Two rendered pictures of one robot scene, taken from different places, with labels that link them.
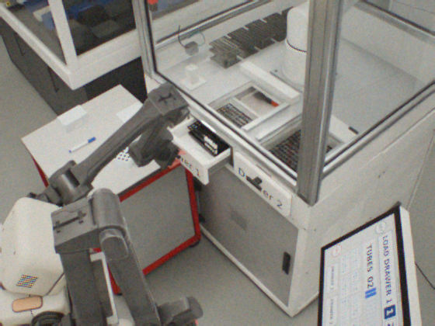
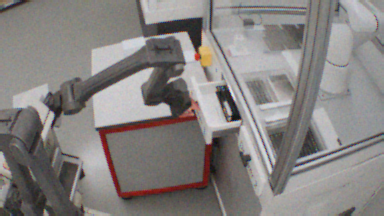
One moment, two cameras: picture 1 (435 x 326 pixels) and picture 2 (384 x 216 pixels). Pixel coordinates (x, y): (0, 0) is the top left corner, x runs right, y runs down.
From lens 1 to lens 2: 0.39 m
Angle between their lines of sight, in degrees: 15
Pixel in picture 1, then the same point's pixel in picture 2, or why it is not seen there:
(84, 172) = (80, 91)
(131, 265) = (42, 176)
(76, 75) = (152, 14)
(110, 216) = (20, 130)
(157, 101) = (150, 49)
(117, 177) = (140, 107)
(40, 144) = (101, 58)
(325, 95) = (307, 101)
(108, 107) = not seen: hidden behind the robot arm
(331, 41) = (317, 51)
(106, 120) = not seen: hidden behind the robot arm
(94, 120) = not seen: hidden behind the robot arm
